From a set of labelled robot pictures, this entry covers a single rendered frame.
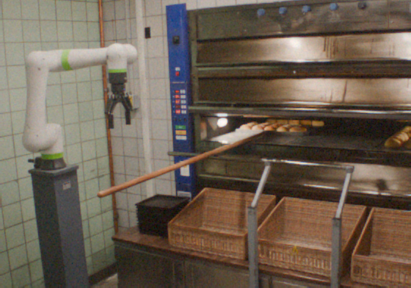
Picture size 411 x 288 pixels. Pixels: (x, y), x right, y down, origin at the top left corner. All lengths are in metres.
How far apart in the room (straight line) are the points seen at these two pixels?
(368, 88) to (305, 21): 0.56
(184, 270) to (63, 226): 0.84
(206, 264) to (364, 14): 1.76
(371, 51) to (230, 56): 0.93
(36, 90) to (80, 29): 1.35
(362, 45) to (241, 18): 0.83
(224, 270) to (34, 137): 1.34
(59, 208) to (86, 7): 1.74
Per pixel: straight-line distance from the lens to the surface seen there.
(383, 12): 2.97
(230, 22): 3.34
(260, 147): 3.28
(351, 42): 3.01
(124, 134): 3.95
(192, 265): 3.13
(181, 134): 3.56
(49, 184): 2.79
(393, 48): 2.94
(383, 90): 2.96
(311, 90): 3.09
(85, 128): 3.89
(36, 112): 2.62
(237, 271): 2.97
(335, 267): 2.63
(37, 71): 2.59
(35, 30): 3.60
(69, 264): 2.94
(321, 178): 3.15
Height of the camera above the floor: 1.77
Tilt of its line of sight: 9 degrees down
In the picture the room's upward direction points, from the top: 3 degrees counter-clockwise
